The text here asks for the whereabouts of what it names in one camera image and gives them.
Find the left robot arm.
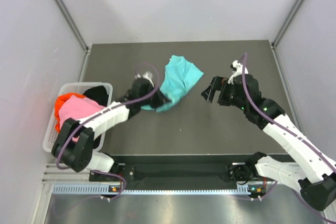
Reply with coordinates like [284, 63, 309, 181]
[51, 73, 171, 180]

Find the pink t shirt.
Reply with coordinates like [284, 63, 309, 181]
[59, 95, 104, 129]

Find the aluminium frame post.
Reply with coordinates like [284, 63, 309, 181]
[271, 0, 305, 50]
[54, 0, 89, 52]

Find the left aluminium frame post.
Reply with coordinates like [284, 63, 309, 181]
[54, 0, 89, 52]

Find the black t shirt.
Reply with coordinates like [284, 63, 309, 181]
[83, 86, 109, 106]

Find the teal t shirt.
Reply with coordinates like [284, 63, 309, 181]
[141, 55, 204, 112]

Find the orange t shirt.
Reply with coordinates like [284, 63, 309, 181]
[54, 92, 85, 133]

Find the grey slotted cable duct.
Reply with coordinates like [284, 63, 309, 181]
[52, 184, 262, 195]

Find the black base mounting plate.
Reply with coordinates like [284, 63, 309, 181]
[89, 154, 279, 190]

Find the aluminium front rail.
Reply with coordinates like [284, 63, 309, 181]
[41, 163, 92, 185]

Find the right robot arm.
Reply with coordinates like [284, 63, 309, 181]
[201, 74, 335, 211]

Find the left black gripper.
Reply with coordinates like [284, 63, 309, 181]
[139, 82, 171, 109]

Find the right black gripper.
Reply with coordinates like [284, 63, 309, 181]
[201, 76, 247, 111]

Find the right aluminium frame post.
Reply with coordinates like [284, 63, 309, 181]
[271, 0, 305, 50]

